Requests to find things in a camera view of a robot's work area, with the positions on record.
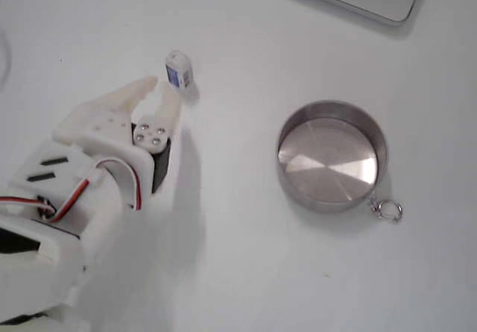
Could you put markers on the small white and blue box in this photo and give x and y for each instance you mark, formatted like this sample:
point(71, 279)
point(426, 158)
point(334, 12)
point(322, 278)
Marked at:
point(174, 74)

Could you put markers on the round metal bowl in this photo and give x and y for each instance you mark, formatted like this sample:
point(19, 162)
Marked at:
point(328, 160)

